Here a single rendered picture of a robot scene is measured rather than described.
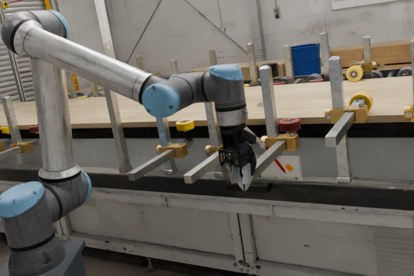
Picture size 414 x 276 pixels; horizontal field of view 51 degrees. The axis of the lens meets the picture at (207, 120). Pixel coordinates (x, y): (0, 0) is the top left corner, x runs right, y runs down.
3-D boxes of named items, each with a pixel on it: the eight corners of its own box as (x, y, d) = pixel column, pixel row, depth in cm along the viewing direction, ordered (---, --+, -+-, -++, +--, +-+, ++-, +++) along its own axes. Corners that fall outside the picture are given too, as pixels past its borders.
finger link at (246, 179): (238, 196, 126) (234, 167, 124) (246, 188, 131) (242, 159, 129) (248, 197, 124) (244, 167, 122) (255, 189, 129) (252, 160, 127)
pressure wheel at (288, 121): (299, 151, 163) (296, 121, 161) (279, 150, 167) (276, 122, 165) (305, 144, 170) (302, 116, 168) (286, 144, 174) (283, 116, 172)
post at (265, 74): (282, 190, 164) (267, 66, 154) (273, 190, 166) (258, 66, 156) (285, 186, 167) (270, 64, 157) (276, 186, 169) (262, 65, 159)
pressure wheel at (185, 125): (199, 144, 193) (195, 119, 191) (182, 148, 191) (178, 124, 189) (194, 140, 201) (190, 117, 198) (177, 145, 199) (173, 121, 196)
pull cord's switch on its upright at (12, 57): (32, 120, 392) (1, -5, 367) (21, 121, 399) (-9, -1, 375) (39, 118, 398) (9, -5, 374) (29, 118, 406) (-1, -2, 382)
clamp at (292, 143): (296, 151, 157) (294, 137, 155) (261, 150, 163) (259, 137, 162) (300, 146, 161) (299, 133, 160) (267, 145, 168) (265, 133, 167)
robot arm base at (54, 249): (54, 274, 141) (47, 247, 138) (-2, 281, 142) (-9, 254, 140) (73, 244, 159) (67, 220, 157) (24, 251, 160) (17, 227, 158)
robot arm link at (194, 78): (159, 77, 122) (198, 74, 117) (178, 71, 132) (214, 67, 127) (164, 109, 124) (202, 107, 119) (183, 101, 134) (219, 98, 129)
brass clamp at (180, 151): (182, 158, 182) (180, 147, 181) (156, 158, 189) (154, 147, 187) (189, 154, 187) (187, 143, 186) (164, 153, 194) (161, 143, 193)
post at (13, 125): (26, 180, 240) (4, 96, 229) (22, 180, 241) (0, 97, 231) (31, 178, 243) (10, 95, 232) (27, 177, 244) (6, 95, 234)
